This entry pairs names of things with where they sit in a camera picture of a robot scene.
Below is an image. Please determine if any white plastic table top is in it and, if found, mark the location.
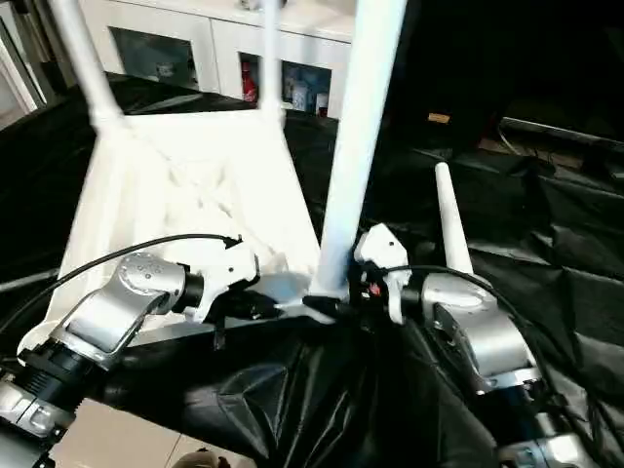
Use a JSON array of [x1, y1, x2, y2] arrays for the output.
[[18, 107, 338, 354]]

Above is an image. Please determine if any white plastic table leg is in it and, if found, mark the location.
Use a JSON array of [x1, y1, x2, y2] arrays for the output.
[[433, 162, 477, 280], [257, 0, 290, 125], [49, 0, 129, 125], [306, 0, 410, 299]]

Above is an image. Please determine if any black mat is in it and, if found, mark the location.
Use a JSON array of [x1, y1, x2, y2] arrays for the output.
[[0, 73, 624, 468]]

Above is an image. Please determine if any black robot left foot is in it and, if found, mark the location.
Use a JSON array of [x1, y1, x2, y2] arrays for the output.
[[177, 448, 227, 468]]

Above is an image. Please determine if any dark grey bar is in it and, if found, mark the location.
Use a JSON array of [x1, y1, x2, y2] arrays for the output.
[[497, 117, 624, 149]]

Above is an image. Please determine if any white glass-door cabinet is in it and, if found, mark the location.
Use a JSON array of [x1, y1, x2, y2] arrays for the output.
[[78, 0, 358, 120]]

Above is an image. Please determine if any grey metal rack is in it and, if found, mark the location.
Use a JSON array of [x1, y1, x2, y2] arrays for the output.
[[0, 0, 74, 110]]

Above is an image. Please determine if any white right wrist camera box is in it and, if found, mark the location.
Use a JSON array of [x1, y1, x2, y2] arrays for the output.
[[352, 223, 416, 326]]

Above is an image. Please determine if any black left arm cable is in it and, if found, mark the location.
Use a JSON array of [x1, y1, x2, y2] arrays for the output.
[[0, 233, 244, 334]]

